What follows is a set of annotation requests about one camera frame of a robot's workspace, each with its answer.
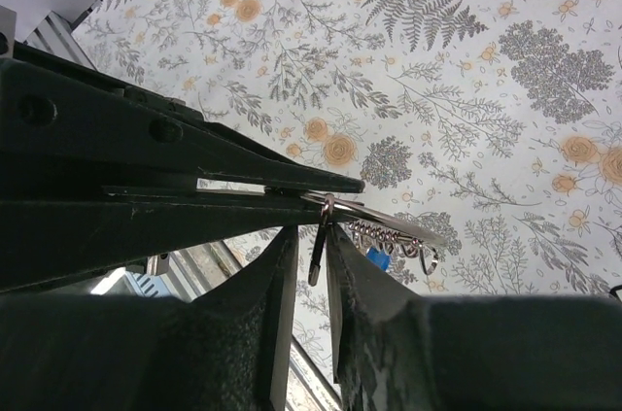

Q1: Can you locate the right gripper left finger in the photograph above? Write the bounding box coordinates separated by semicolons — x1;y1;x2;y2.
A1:
1;226;298;410

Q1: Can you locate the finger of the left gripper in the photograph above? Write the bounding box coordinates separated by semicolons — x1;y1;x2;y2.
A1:
1;43;364;193
0;187;370;293

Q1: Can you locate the large metal keyring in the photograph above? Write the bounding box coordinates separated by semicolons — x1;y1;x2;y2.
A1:
300;191;446;287

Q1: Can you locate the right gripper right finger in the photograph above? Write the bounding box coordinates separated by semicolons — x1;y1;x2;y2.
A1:
327;226;621;410

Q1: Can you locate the key with blue tag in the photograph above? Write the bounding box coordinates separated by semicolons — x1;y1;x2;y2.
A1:
365;247;391;271

